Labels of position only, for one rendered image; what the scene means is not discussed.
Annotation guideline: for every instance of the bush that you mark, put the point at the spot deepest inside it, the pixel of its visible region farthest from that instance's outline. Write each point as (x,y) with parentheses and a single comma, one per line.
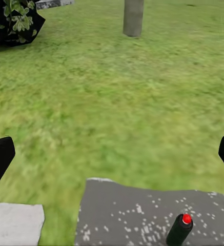
(19,22)

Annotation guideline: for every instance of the insectifuge atomizer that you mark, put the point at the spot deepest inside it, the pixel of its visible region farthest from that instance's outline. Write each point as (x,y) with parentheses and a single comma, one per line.
(180,229)

